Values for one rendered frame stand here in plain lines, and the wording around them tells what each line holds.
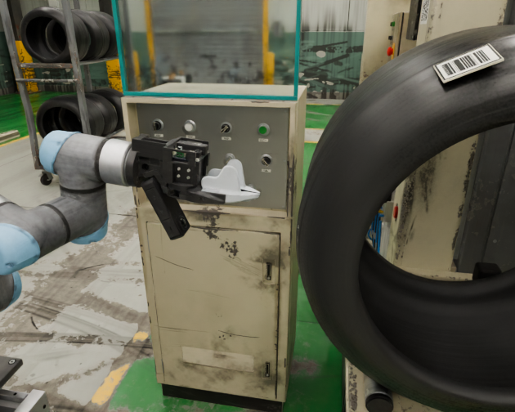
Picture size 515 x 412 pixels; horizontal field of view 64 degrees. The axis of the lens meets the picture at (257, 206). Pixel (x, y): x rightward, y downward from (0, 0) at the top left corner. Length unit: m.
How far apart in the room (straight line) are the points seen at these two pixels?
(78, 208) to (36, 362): 1.67
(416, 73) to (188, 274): 1.18
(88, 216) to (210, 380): 1.21
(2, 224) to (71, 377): 1.58
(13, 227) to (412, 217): 0.77
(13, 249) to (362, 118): 0.51
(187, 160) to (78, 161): 0.18
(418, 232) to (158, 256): 0.92
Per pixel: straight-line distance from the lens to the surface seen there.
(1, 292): 1.16
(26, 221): 0.70
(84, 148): 0.72
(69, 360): 2.31
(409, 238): 1.01
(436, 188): 0.97
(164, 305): 1.66
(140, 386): 2.08
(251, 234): 1.39
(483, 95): 0.52
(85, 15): 4.71
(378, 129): 0.52
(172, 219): 0.70
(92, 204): 0.76
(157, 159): 0.69
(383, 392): 0.77
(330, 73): 9.76
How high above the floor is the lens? 1.46
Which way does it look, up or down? 23 degrees down
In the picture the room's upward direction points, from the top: straight up
